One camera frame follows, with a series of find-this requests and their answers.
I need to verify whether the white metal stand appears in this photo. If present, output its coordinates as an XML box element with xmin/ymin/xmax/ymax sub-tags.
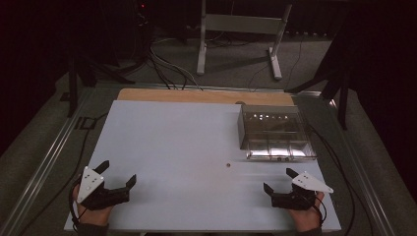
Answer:
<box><xmin>196</xmin><ymin>0</ymin><xmax>293</xmax><ymax>82</ymax></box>

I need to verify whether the clear plastic drawer box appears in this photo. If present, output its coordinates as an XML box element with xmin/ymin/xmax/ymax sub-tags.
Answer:
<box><xmin>237</xmin><ymin>103</ymin><xmax>318</xmax><ymax>162</ymax></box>

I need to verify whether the aluminium floor rail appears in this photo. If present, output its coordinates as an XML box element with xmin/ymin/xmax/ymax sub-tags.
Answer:
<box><xmin>323</xmin><ymin>94</ymin><xmax>407</xmax><ymax>236</ymax></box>
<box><xmin>0</xmin><ymin>86</ymin><xmax>99</xmax><ymax>236</ymax></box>

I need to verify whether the black floor bracket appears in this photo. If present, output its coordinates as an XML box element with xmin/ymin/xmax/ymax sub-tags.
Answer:
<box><xmin>74</xmin><ymin>116</ymin><xmax>97</xmax><ymax>131</ymax></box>

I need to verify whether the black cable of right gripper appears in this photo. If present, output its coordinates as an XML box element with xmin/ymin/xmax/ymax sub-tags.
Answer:
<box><xmin>307</xmin><ymin>125</ymin><xmax>358</xmax><ymax>236</ymax></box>

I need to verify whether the person's right hand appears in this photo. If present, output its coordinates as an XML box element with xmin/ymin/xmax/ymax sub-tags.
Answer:
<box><xmin>287</xmin><ymin>191</ymin><xmax>326</xmax><ymax>232</ymax></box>

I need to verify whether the black tripod stand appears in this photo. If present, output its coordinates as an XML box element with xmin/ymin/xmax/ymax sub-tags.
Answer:
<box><xmin>59</xmin><ymin>52</ymin><xmax>136</xmax><ymax>118</ymax></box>
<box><xmin>284</xmin><ymin>19</ymin><xmax>352</xmax><ymax>132</ymax></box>

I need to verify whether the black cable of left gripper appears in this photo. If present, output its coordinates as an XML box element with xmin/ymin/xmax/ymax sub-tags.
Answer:
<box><xmin>18</xmin><ymin>112</ymin><xmax>110</xmax><ymax>236</ymax></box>

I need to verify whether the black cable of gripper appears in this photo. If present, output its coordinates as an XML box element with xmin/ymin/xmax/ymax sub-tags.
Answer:
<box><xmin>18</xmin><ymin>112</ymin><xmax>110</xmax><ymax>236</ymax></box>
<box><xmin>307</xmin><ymin>125</ymin><xmax>358</xmax><ymax>236</ymax></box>

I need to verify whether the person's left hand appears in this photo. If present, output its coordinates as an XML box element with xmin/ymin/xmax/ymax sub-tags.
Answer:
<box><xmin>72</xmin><ymin>184</ymin><xmax>114</xmax><ymax>227</ymax></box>

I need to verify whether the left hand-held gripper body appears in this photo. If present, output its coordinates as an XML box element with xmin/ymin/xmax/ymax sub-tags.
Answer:
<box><xmin>76</xmin><ymin>165</ymin><xmax>131</xmax><ymax>211</ymax></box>

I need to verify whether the bundle of floor cables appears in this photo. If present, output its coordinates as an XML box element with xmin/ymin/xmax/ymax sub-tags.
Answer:
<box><xmin>131</xmin><ymin>35</ymin><xmax>205</xmax><ymax>91</ymax></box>

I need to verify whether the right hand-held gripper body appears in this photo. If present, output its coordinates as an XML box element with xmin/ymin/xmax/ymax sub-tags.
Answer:
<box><xmin>270</xmin><ymin>170</ymin><xmax>334</xmax><ymax>211</ymax></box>

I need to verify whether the wooden board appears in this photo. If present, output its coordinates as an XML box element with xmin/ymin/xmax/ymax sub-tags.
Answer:
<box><xmin>116</xmin><ymin>88</ymin><xmax>295</xmax><ymax>106</ymax></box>

